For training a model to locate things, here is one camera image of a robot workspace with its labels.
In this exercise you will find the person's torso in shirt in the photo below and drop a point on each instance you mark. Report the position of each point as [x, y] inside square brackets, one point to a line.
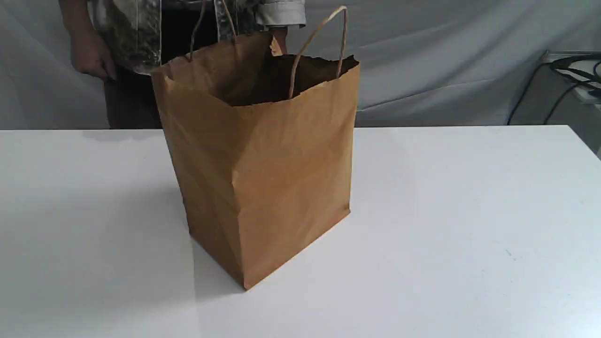
[145, 34]

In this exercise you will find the person's right forearm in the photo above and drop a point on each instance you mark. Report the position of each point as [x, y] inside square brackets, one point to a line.
[76, 17]

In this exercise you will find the brown paper bag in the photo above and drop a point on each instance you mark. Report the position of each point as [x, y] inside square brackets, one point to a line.
[261, 144]

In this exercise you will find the person's right hand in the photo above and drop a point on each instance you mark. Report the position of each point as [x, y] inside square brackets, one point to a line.
[90, 55]

